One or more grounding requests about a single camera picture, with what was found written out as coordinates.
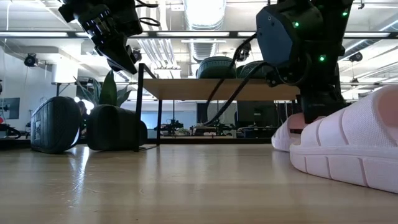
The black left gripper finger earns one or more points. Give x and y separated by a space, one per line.
127 69
118 49

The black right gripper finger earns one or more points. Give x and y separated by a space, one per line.
320 105

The pink rubber slide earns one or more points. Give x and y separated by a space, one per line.
357 140
284 137

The black rubber slide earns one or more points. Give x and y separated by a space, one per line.
56 124
112 130

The green rubber slide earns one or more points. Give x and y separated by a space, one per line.
216 68
244 68

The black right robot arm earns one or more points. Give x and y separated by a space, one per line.
280 34

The snake plant in white pot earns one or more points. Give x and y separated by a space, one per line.
109 90

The background robot workstation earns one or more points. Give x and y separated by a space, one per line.
171 126

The black hanging camera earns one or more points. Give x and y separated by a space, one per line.
356 57
30 60
136 55

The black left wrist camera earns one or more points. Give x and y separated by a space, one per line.
127 15

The wooden shelf with black frame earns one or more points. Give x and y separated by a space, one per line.
186 88

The silver ceiling duct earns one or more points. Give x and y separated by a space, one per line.
203 49

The black frame-mounted camera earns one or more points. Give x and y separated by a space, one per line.
244 49

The black aluminium frame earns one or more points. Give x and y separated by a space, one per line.
233 34

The dark wall monitor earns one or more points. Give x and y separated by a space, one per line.
9 108

